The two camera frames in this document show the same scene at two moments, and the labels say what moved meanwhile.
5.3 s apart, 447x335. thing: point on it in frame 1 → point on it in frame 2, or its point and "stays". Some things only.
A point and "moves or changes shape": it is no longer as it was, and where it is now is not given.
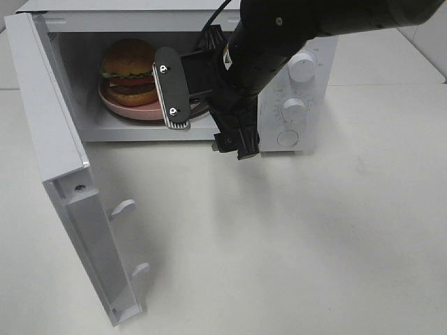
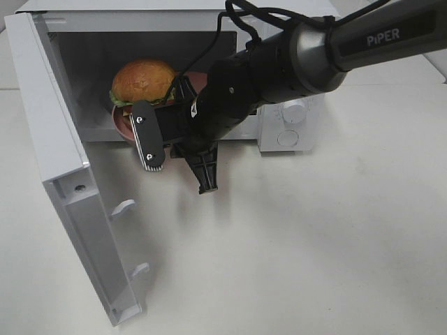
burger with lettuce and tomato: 127,65 moves or changes shape
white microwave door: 68,176 stays
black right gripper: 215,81 → 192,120
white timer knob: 294,111 stays
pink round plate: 149,112 moves or changes shape
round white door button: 288,138 stays
